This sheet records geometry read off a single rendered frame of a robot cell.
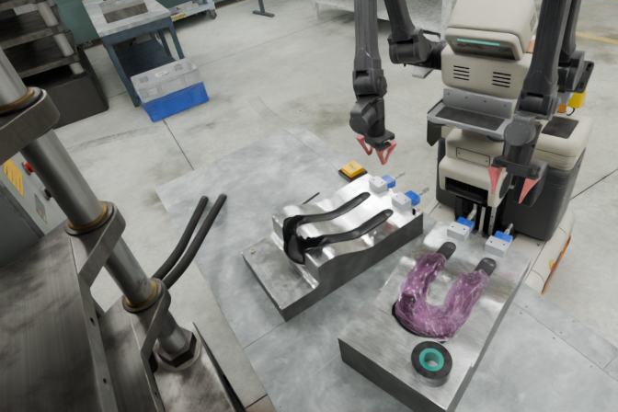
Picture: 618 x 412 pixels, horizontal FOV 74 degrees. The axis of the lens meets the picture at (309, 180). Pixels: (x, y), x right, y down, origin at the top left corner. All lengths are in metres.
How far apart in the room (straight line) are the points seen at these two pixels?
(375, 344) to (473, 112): 0.81
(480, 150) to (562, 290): 1.00
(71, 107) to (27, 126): 4.13
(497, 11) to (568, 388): 0.93
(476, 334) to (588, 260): 1.49
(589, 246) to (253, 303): 1.83
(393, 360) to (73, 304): 0.62
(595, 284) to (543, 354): 1.27
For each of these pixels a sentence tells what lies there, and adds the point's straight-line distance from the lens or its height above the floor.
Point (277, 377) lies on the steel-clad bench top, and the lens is 1.09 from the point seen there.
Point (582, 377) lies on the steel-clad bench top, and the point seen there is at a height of 0.80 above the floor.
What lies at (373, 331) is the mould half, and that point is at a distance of 0.99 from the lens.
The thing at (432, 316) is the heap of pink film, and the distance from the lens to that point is 1.02.
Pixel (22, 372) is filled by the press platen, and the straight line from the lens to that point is 0.71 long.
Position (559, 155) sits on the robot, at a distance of 1.77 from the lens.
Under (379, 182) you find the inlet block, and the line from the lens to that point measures 1.32.
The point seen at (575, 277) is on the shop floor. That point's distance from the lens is 2.38.
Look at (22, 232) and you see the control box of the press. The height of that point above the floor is 1.27.
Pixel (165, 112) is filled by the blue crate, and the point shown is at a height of 0.06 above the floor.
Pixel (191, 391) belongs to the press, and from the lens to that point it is 1.17.
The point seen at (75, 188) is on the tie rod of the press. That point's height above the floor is 1.37.
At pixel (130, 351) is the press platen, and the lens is 0.97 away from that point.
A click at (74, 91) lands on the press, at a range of 4.82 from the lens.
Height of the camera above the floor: 1.76
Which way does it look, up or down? 38 degrees down
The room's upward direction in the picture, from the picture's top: 12 degrees counter-clockwise
